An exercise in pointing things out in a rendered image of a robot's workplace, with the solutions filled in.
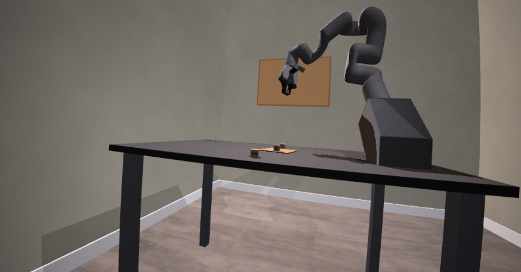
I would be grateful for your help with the orange flat mat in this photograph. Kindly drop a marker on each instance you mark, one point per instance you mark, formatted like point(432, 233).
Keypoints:
point(284, 151)

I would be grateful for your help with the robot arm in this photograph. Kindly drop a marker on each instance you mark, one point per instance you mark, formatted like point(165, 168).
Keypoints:
point(370, 53)

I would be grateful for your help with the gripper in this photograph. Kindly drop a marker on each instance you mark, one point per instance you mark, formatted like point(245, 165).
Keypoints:
point(288, 79)

